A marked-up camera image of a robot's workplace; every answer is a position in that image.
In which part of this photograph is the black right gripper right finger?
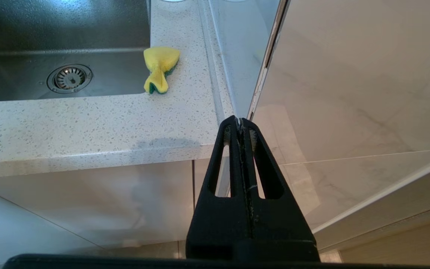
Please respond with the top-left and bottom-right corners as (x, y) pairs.
(241, 118), (320, 262)

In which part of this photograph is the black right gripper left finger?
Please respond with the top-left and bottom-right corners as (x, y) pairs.
(186, 115), (252, 262)

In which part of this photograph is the yellow green sponge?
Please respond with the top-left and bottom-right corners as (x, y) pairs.
(143, 46), (181, 95)

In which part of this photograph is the stainless steel sink basin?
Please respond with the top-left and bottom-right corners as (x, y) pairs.
(0, 0), (152, 103)

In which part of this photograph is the round metal drain strainer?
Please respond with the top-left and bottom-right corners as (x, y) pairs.
(46, 64), (93, 94)

